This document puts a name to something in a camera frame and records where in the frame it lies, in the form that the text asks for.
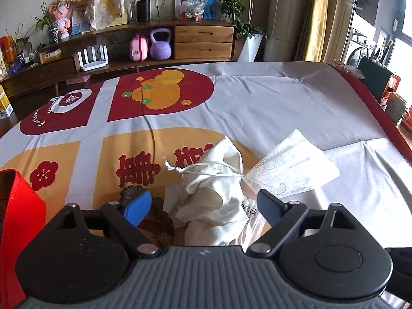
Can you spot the black speaker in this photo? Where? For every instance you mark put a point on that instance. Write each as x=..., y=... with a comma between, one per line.
x=143, y=11

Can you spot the pink toy case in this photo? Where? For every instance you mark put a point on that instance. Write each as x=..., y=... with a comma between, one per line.
x=138, y=50

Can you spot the white mesh pouch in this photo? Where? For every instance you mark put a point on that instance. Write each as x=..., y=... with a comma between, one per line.
x=296, y=164

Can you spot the white planter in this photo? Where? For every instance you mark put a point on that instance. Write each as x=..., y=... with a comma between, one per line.
x=251, y=48

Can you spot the blue picture box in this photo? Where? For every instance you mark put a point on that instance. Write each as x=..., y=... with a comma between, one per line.
x=79, y=21

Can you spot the green knife holder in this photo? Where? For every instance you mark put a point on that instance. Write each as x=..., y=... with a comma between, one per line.
x=373, y=77

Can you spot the clear cotton swab bag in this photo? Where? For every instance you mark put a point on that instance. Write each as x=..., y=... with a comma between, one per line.
x=252, y=228

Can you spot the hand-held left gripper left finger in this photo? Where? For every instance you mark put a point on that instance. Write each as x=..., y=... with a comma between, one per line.
x=138, y=207

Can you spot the small white box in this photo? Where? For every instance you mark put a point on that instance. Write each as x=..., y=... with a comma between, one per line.
x=50, y=54

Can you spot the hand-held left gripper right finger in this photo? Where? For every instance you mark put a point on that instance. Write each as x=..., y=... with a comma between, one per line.
x=268, y=207

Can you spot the small potted plant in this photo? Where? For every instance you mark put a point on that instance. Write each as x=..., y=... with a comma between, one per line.
x=22, y=41

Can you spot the yellow curtain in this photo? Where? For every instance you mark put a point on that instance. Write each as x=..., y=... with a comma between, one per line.
x=317, y=22

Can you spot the clear plastic bag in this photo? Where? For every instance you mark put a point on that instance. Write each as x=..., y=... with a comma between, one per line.
x=193, y=3

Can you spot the pink tray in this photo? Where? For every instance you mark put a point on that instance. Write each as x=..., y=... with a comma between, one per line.
x=79, y=79

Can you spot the orange container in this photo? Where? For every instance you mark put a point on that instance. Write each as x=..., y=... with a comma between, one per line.
x=392, y=87

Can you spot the pink plush doll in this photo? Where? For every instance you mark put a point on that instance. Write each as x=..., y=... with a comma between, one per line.
x=61, y=19

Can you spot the green mug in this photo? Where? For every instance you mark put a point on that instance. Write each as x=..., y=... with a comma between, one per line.
x=396, y=106

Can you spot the potted plant in patterned pot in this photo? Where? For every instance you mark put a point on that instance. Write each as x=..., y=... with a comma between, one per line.
x=53, y=34

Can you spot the white standing air conditioner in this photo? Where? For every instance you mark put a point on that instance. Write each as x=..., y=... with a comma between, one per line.
x=286, y=16

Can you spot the printed tablecloth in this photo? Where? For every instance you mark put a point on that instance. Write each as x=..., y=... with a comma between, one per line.
x=257, y=103

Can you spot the orange box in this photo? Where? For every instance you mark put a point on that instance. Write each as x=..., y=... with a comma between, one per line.
x=6, y=50

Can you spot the yellow carton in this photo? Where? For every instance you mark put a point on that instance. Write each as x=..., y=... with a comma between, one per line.
x=4, y=103

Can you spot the purple kettlebell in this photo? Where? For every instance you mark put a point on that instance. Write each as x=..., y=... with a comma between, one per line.
x=160, y=50

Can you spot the potted tree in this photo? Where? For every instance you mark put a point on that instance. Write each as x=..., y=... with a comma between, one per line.
x=231, y=6

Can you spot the wooden television cabinet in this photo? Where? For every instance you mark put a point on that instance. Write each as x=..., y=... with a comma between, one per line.
x=202, y=50

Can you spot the blue packet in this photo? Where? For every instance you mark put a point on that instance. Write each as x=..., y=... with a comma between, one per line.
x=210, y=8

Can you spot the white router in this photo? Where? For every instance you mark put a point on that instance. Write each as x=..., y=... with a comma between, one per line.
x=93, y=65

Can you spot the brown braided hair band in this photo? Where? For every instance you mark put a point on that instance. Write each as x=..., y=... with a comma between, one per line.
x=161, y=228

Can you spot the red tin box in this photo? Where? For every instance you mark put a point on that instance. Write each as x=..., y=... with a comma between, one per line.
x=19, y=231

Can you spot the washing machine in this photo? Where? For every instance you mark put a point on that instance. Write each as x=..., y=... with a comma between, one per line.
x=355, y=51

